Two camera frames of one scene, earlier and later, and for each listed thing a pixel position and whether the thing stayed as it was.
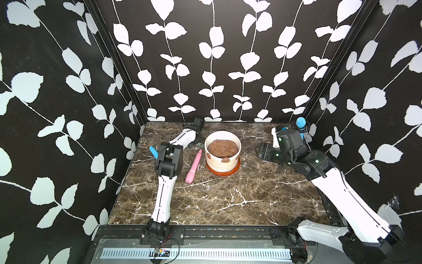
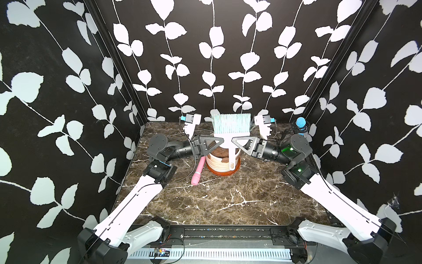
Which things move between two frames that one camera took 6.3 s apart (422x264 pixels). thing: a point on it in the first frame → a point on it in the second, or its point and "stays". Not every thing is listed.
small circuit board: x=162 y=252 stays
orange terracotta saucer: x=231 y=171 stays
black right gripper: x=268 y=148 → x=258 y=151
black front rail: x=205 y=235 stays
